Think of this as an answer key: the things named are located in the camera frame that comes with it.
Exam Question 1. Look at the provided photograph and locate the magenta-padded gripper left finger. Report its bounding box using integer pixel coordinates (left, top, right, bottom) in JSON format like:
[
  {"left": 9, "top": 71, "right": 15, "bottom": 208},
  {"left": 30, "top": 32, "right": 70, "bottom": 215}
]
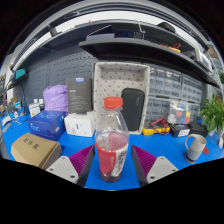
[{"left": 45, "top": 144, "right": 96, "bottom": 188}]

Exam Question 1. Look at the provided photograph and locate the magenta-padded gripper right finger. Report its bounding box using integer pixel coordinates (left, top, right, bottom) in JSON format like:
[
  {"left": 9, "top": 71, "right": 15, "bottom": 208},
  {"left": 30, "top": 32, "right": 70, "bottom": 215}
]
[{"left": 130, "top": 144, "right": 179, "bottom": 188}]

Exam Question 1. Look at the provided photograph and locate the clear red-capped drink bottle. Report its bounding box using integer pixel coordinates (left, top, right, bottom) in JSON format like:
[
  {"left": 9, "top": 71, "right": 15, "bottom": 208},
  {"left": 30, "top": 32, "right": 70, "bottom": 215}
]
[{"left": 94, "top": 96, "right": 130, "bottom": 183}]

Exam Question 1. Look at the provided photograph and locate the brown cardboard box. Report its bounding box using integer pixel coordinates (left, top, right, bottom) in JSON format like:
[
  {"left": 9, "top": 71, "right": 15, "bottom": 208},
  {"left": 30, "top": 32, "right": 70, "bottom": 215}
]
[{"left": 10, "top": 132, "right": 63, "bottom": 170}]

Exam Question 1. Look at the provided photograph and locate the beige and grey mug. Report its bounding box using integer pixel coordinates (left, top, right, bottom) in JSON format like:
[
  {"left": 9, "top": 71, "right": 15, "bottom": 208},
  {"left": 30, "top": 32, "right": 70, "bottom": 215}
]
[{"left": 184, "top": 133, "right": 208, "bottom": 164}]

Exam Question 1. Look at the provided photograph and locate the yellow multimeter with leads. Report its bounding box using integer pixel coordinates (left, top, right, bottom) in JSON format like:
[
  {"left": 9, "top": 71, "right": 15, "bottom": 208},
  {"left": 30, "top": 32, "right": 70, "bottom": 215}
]
[{"left": 142, "top": 117, "right": 171, "bottom": 136}]

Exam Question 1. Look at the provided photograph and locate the black box with white label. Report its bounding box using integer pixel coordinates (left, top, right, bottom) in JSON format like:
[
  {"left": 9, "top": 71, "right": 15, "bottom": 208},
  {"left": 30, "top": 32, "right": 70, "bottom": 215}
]
[{"left": 168, "top": 123, "right": 191, "bottom": 138}]

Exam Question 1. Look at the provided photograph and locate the blue carton box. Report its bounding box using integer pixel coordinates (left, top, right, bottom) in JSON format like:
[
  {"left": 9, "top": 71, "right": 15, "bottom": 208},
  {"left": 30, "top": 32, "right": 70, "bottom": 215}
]
[{"left": 28, "top": 110, "right": 67, "bottom": 142}]

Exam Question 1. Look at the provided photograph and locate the white carton box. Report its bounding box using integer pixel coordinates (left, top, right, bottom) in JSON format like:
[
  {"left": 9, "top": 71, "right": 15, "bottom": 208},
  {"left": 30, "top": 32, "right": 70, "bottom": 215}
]
[{"left": 63, "top": 110, "right": 97, "bottom": 138}]

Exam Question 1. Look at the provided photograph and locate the plain black box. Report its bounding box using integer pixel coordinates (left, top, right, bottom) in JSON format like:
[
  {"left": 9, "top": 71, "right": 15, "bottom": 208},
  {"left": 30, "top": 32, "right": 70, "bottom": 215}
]
[{"left": 188, "top": 120, "right": 210, "bottom": 136}]

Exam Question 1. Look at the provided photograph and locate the clear organizer with coloured parts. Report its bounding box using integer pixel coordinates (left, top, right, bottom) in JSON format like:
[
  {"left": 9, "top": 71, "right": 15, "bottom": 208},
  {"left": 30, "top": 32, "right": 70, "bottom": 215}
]
[{"left": 168, "top": 99, "right": 192, "bottom": 125}]

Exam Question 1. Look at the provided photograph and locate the grey parts drawer cabinet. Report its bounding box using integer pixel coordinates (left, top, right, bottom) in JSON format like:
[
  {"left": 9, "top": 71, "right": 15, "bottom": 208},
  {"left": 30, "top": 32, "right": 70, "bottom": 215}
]
[
  {"left": 181, "top": 73, "right": 203, "bottom": 104},
  {"left": 189, "top": 102, "right": 201, "bottom": 121},
  {"left": 145, "top": 96, "right": 173, "bottom": 123},
  {"left": 148, "top": 65, "right": 184, "bottom": 99}
]

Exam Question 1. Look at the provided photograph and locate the black zip case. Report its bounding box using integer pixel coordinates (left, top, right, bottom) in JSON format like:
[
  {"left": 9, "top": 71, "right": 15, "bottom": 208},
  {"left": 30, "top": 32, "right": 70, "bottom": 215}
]
[{"left": 121, "top": 87, "right": 146, "bottom": 132}]

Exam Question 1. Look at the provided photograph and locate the small white box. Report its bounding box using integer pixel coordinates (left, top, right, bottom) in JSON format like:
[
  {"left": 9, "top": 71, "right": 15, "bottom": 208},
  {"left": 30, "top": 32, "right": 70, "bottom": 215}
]
[{"left": 28, "top": 101, "right": 42, "bottom": 118}]

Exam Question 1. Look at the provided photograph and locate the purple plastic bag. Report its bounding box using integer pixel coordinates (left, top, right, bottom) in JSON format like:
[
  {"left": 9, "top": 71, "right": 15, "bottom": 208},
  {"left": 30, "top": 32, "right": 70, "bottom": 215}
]
[{"left": 42, "top": 84, "right": 69, "bottom": 114}]

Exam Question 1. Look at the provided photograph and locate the dark grey flat carton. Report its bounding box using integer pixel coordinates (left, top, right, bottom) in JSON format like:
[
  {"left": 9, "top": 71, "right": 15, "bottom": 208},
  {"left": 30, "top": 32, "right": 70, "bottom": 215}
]
[{"left": 66, "top": 77, "right": 93, "bottom": 115}]

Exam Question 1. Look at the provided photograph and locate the green potted plant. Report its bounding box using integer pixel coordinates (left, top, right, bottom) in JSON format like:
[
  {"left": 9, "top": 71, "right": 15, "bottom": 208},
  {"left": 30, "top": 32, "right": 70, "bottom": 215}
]
[{"left": 198, "top": 93, "right": 224, "bottom": 136}]

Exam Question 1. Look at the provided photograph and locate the white dotted storage tray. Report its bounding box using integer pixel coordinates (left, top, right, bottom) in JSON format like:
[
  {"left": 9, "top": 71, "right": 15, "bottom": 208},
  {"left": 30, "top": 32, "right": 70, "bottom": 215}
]
[{"left": 92, "top": 61, "right": 151, "bottom": 135}]

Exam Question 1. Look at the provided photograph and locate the dark wall shelf unit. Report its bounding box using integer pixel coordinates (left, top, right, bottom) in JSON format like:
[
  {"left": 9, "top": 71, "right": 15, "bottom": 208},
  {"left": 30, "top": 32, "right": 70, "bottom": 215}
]
[{"left": 13, "top": 19, "right": 221, "bottom": 88}]

